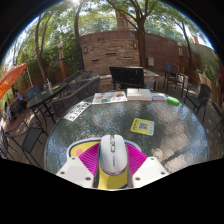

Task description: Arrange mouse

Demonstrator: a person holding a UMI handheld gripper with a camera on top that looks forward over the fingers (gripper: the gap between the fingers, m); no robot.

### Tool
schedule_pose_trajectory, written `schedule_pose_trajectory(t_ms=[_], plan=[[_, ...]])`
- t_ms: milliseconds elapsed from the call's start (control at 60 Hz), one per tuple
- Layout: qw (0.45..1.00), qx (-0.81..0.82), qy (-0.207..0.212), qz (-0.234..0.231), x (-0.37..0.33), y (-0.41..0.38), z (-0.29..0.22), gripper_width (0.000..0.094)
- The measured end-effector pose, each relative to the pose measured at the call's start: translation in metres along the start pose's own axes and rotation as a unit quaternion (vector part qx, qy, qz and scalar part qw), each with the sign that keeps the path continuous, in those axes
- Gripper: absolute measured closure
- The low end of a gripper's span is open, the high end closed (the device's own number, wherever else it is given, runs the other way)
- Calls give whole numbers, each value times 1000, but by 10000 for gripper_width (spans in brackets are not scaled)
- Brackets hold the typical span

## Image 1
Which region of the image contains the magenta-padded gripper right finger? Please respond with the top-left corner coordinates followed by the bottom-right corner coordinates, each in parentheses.
top-left (125, 143), bottom-right (170, 189)

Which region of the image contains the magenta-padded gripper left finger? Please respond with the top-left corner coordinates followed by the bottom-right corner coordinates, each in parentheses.
top-left (55, 142), bottom-right (102, 189)

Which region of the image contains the white computer mouse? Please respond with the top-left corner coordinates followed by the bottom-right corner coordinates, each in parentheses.
top-left (98, 133), bottom-right (129, 177)

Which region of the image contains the yellow bird-shaped mouse pad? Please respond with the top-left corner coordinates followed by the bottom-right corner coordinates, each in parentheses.
top-left (66, 136), bottom-right (143, 190)

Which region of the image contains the yellow square sticker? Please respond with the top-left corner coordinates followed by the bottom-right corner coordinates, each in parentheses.
top-left (129, 117), bottom-right (156, 137)

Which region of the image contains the white label strip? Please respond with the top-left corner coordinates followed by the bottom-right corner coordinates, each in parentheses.
top-left (62, 101), bottom-right (92, 123)

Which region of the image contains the black metal mesh chair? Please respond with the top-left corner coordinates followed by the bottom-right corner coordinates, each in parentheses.
top-left (0, 119), bottom-right (48, 168)

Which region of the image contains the colourful menu sheet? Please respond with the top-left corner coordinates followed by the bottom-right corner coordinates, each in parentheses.
top-left (91, 90), bottom-right (128, 105)

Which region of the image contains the white book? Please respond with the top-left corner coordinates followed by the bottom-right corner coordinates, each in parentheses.
top-left (126, 87), bottom-right (153, 102)

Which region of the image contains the green cylinder tube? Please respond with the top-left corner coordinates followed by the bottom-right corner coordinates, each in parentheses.
top-left (166, 96), bottom-right (181, 106)

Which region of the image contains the dark round patio table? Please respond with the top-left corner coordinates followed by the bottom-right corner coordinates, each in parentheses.
top-left (26, 82), bottom-right (69, 126)

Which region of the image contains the black slatted bench chair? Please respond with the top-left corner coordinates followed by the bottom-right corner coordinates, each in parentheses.
top-left (108, 65), bottom-right (157, 92)

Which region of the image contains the blue chair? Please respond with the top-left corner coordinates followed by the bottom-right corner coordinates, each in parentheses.
top-left (24, 84), bottom-right (42, 101)

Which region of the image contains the person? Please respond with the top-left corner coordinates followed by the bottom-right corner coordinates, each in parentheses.
top-left (13, 89), bottom-right (25, 105)

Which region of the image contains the wooden slat fence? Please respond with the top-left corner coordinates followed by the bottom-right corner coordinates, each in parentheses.
top-left (188, 68), bottom-right (223, 105)

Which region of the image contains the orange patio umbrella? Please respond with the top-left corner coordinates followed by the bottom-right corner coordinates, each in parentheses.
top-left (0, 62), bottom-right (28, 101)

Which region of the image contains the wooden lamp post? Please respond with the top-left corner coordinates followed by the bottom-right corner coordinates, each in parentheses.
top-left (176, 41), bottom-right (185, 74)
top-left (57, 42), bottom-right (68, 81)

